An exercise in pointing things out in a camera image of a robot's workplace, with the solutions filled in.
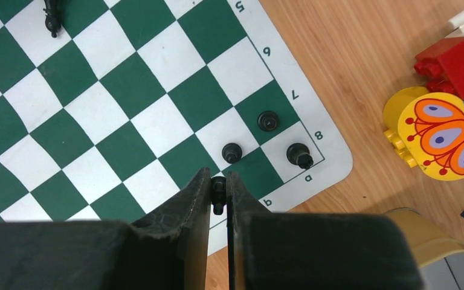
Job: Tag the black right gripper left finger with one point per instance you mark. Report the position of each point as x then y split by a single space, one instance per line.
165 249

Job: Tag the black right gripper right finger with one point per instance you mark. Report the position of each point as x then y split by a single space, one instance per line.
268 250

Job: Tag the black knight piece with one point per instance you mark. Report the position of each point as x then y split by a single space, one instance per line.
218 194

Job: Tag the black bishop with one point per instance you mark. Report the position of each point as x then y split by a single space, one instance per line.
52 17

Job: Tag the green white chess mat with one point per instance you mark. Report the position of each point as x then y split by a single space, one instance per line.
116 114

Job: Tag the metal tin with black pieces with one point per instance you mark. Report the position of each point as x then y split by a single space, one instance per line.
440 257

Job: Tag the black rook corner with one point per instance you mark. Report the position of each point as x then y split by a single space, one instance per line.
299 155

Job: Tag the black pawn by corner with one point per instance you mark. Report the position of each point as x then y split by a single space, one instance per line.
268 121

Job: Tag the toy block car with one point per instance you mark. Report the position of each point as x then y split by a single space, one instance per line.
425 124

